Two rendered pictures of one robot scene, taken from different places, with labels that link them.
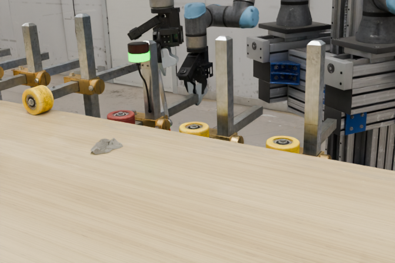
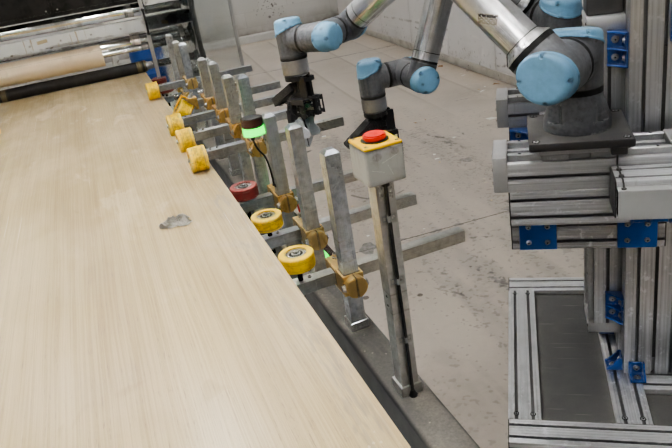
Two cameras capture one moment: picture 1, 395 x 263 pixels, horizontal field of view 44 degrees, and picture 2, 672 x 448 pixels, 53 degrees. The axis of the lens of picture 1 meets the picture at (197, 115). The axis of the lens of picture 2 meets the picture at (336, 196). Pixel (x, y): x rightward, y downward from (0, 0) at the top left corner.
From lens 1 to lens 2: 118 cm
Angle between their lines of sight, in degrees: 38
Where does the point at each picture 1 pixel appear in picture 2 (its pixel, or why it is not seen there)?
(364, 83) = (529, 187)
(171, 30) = (298, 101)
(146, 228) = (80, 307)
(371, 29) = (549, 113)
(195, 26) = (364, 88)
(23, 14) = not seen: outside the picture
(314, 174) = (254, 297)
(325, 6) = not seen: outside the picture
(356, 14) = not seen: hidden behind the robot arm
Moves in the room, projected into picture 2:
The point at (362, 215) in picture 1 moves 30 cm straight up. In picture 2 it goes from (204, 350) to (163, 197)
